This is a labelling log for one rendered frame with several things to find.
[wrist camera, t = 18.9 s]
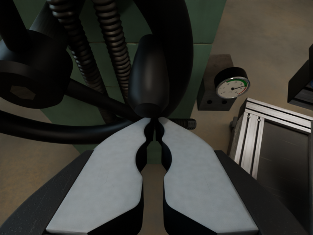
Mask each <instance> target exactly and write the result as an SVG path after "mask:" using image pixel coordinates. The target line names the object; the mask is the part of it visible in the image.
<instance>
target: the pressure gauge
mask: <svg viewBox="0 0 313 235"><path fill-rule="evenodd" d="M214 84H215V89H216V95H217V96H218V97H220V98H223V99H232V98H237V97H239V96H241V95H243V94H245V93H246V92H247V91H248V90H249V88H250V81H249V80H248V77H247V74H246V71H245V70H244V69H242V68H239V67H230V68H226V69H224V70H222V71H220V72H219V73H218V74H217V75H216V76H215V78H214ZM232 87H233V88H234V90H231V88H232ZM238 87H239V88H238ZM235 88H237V89H235Z"/></svg>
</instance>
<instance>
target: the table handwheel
mask: <svg viewBox="0 0 313 235"><path fill-rule="evenodd" d="M133 1H134V3H135V4H136V5H137V7H138V8H139V10H140V11H141V13H142V15H143V16H144V18H145V20H146V21H147V23H148V26H149V27H150V29H151V31H152V34H153V35H156V36H157V37H159V39H160V40H161V42H162V47H163V52H164V56H165V60H166V65H167V71H168V76H169V82H170V92H169V104H168V106H167V107H166V108H165V109H164V110H163V111H162V112H161V114H160V115H158V116H156V117H152V118H151V119H154V127H155V119H156V118H160V117H165V118H167V117H168V116H170V114H171V113H172V112H173V111H174V110H175V109H176V108H177V107H178V105H179V104H180V102H181V100H182V99H183V97H184V95H185V92H186V90H187V88H188V85H189V82H190V79H191V74H192V68H193V58H194V47H193V35H192V29H191V21H190V17H189V13H188V9H187V6H186V3H185V0H133ZM0 35H1V37H2V40H1V41H0V97H1V98H3V99H5V100H7V101H9V102H11V103H13V104H16V105H19V106H22V107H26V108H31V109H44V108H48V107H52V106H55V105H58V104H59V103H60V102H61V101H62V100H63V97H64V95H66V96H69V97H72V98H75V99H77V100H80V101H83V102H85V103H88V104H91V105H93V106H96V107H98V108H101V109H104V110H106V111H109V112H111V113H113V114H116V115H118V116H120V117H122V118H125V119H124V120H121V121H118V122H114V123H110V124H104V125H96V126H70V125H60V124H51V123H45V122H41V121H36V120H32V119H28V118H24V117H20V116H17V115H14V114H11V113H8V112H5V111H1V110H0V133H3V134H6V135H11V136H15V137H19V138H25V139H30V140H36V141H41V142H48V143H57V144H68V145H95V144H100V143H101V142H103V141H104V140H105V139H107V138H108V137H110V136H111V135H113V134H114V133H116V132H118V131H120V130H122V129H124V128H125V127H127V126H129V125H131V124H133V123H135V122H137V121H139V120H141V119H143V117H141V116H139V115H137V114H136V113H135V112H134V111H133V109H132V108H131V107H130V106H128V105H126V104H124V103H121V102H119V101H117V100H114V99H112V98H110V97H108V96H106V95H104V94H102V93H100V92H98V91H96V90H94V89H92V88H90V87H88V86H86V85H84V84H82V83H80V82H78V81H76V80H74V79H72V78H70V76H71V73H72V70H73V61H72V59H71V56H70V55H69V53H68V52H67V51H66V49H67V47H68V44H69V39H70V37H69V35H68V31H67V30H66V29H65V27H64V25H62V24H60V23H59V21H58V19H57V18H55V17H54V16H53V14H52V10H51V9H50V8H49V4H48V3H47V2H45V4H44V5H43V7H42V9H41V10H40V12H39V14H38V15H37V17H36V19H35V20H34V22H33V24H32V26H31V27H30V29H26V27H25V25H24V23H23V21H22V19H21V16H20V14H19V12H18V10H17V8H16V6H15V3H14V1H13V0H0Z"/></svg>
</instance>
